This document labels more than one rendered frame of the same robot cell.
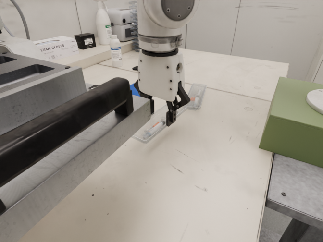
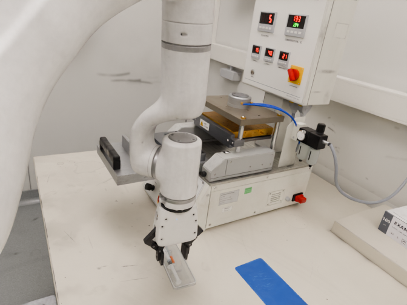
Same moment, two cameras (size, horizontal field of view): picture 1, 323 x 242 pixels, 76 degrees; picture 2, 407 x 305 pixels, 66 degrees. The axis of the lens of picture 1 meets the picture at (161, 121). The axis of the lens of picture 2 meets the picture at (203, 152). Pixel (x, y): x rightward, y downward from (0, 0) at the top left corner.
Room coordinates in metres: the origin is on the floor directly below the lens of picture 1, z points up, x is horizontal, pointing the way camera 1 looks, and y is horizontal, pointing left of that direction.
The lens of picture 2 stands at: (0.75, -0.52, 1.38)
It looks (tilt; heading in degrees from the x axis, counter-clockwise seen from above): 24 degrees down; 118
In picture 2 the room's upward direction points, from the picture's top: 7 degrees clockwise
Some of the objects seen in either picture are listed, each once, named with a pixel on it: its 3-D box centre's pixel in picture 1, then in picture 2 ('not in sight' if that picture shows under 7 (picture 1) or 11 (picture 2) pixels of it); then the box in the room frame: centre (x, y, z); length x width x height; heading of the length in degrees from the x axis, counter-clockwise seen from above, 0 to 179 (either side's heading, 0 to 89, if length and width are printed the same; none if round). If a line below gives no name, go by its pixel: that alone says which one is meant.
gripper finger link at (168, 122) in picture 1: (175, 113); (155, 252); (0.40, -0.03, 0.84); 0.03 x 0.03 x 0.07; 55
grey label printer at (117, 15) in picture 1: (120, 23); not in sight; (1.45, 0.27, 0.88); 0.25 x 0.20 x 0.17; 54
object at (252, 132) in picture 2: not in sight; (237, 118); (0.36, 0.46, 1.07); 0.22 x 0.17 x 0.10; 151
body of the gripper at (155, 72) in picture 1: (160, 71); (175, 218); (0.43, 0.00, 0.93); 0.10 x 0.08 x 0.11; 55
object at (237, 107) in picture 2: not in sight; (248, 114); (0.38, 0.48, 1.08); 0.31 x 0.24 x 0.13; 151
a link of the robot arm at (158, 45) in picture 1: (160, 41); (176, 196); (0.43, 0.00, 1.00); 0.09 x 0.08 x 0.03; 55
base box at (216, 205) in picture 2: not in sight; (228, 177); (0.36, 0.45, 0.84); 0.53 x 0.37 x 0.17; 61
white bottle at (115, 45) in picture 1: (115, 51); not in sight; (1.02, 0.22, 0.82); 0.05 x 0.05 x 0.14
